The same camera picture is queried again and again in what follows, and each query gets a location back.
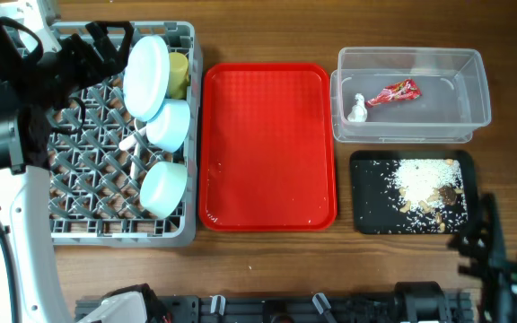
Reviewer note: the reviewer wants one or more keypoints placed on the white plastic spoon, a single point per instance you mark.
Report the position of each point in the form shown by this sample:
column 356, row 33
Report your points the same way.
column 131, row 140

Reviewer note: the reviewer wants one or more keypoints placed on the yellow plastic cup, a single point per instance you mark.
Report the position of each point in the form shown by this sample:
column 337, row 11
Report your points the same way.
column 178, row 78

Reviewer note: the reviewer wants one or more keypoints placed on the red plastic tray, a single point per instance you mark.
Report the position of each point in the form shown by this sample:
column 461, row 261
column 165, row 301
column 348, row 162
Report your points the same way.
column 267, row 148

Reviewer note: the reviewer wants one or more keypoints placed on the light blue plate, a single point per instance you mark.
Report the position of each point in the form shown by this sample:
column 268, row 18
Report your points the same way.
column 146, row 77

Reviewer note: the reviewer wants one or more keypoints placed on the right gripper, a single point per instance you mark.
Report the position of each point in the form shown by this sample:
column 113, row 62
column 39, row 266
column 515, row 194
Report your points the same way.
column 500, row 274

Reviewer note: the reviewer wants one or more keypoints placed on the black waste tray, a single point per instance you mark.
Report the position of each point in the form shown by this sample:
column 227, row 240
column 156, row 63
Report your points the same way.
column 359, row 163

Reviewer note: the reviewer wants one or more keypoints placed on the clear plastic bin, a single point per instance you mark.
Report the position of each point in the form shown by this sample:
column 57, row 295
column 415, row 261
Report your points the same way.
column 454, row 100

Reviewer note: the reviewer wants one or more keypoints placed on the food scraps and rice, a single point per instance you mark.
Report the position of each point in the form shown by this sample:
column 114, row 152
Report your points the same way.
column 415, row 196

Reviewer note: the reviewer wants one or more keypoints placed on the green bowl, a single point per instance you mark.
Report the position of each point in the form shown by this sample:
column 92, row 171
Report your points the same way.
column 163, row 188

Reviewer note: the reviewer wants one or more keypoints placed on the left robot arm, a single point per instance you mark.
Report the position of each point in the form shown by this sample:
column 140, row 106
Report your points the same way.
column 29, row 286

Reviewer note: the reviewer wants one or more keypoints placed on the grey dishwasher rack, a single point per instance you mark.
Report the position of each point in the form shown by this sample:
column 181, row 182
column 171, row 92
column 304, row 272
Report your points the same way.
column 93, row 200

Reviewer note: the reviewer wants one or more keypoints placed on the red snack wrapper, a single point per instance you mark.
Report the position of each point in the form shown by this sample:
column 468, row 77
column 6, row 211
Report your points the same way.
column 404, row 90

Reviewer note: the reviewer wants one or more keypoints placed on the light blue bowl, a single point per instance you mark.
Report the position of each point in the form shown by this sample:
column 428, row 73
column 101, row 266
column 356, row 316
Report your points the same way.
column 169, row 128

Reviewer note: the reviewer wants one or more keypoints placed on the white tissue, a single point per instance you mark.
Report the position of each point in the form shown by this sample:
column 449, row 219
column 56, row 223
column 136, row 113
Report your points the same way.
column 359, row 111

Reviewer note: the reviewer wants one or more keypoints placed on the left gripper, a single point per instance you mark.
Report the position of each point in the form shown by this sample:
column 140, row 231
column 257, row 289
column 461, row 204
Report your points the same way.
column 112, row 61

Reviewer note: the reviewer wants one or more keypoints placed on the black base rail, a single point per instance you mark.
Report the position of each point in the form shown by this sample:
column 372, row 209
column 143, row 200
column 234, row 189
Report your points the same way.
column 372, row 307

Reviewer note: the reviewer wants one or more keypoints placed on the white plastic fork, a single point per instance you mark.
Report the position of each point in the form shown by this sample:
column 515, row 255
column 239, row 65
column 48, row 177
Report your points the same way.
column 134, row 168

